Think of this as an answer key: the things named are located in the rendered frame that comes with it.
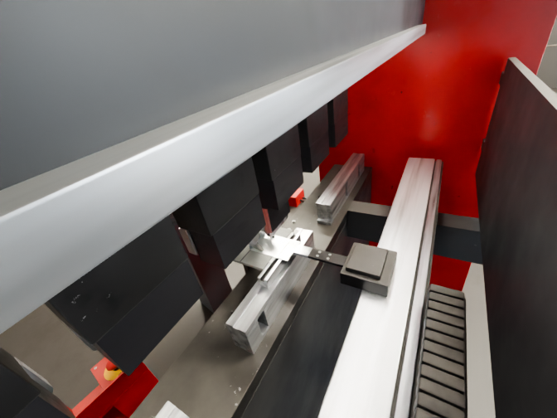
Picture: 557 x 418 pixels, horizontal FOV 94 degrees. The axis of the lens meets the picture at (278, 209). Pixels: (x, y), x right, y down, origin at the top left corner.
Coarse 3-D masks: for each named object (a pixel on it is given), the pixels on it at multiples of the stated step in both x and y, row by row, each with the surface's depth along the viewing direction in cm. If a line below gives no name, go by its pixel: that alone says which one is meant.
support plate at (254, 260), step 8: (280, 232) 82; (288, 232) 82; (248, 248) 78; (240, 256) 76; (248, 256) 75; (256, 256) 75; (264, 256) 74; (248, 264) 73; (256, 264) 72; (264, 264) 72
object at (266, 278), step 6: (294, 240) 78; (300, 240) 81; (276, 258) 74; (270, 264) 71; (276, 264) 71; (282, 264) 73; (264, 270) 70; (270, 270) 69; (276, 270) 70; (258, 276) 68; (264, 276) 69; (270, 276) 68; (276, 276) 71; (264, 282) 67; (270, 282) 68
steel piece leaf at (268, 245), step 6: (264, 234) 83; (264, 240) 80; (270, 240) 80; (276, 240) 79; (282, 240) 79; (288, 240) 78; (252, 246) 78; (264, 246) 77; (270, 246) 77; (276, 246) 77; (282, 246) 76; (264, 252) 75; (270, 252) 75; (276, 252) 75
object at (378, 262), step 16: (304, 256) 72; (320, 256) 70; (336, 256) 69; (352, 256) 64; (368, 256) 63; (384, 256) 62; (352, 272) 61; (368, 272) 59; (384, 272) 60; (368, 288) 60; (384, 288) 57
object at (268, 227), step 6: (288, 204) 72; (264, 210) 63; (270, 210) 64; (276, 210) 66; (282, 210) 69; (288, 210) 72; (264, 216) 64; (270, 216) 64; (276, 216) 67; (282, 216) 69; (270, 222) 65; (276, 222) 67; (282, 222) 72; (270, 228) 66; (276, 228) 69; (270, 234) 67
